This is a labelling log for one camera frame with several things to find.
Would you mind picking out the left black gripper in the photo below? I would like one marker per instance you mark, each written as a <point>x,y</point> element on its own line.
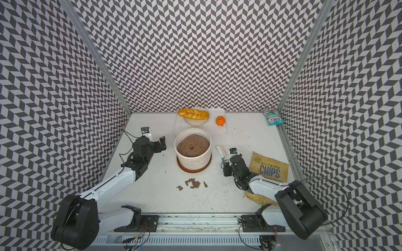
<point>156,144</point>

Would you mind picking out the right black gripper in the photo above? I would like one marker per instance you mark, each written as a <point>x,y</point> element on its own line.
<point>226,167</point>

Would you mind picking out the blue white scrub brush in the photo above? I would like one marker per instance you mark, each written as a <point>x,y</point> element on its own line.
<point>221,152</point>

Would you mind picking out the white ceramic pot with soil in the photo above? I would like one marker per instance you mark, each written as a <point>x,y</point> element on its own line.
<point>193,148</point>

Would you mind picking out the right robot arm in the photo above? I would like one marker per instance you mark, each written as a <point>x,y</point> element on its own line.
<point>296,208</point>

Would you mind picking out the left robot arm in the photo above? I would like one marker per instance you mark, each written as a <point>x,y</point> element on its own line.
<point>89,201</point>

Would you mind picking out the brown pot saucer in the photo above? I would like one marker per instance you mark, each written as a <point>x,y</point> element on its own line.
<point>192,171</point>

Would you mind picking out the mud flake on table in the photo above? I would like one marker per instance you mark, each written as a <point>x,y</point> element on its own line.
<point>192,183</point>

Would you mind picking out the yellow chips bag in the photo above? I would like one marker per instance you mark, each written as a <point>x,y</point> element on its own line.
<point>271,169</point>

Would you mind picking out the yellow braided bread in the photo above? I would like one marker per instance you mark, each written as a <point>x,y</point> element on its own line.
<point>193,114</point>

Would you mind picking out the white cutting board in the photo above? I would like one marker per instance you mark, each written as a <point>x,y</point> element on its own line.
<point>210,126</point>

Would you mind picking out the orange tangerine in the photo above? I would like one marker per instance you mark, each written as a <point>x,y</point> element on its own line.
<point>220,121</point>

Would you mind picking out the teal snack packet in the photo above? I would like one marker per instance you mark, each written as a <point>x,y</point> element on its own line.
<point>273,117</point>

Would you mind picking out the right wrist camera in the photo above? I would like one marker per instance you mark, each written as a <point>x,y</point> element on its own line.
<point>233,152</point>

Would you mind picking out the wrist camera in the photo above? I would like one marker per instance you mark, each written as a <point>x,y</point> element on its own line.
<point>233,152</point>
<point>146,132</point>

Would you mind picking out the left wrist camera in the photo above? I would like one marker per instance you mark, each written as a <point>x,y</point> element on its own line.
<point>146,132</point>

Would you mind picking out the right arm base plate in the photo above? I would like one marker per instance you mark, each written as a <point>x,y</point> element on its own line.
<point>256,223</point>

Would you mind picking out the aluminium front rail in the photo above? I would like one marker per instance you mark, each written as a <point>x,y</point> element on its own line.
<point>201,224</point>

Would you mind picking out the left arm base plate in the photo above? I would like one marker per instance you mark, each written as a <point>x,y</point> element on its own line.
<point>139,221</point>

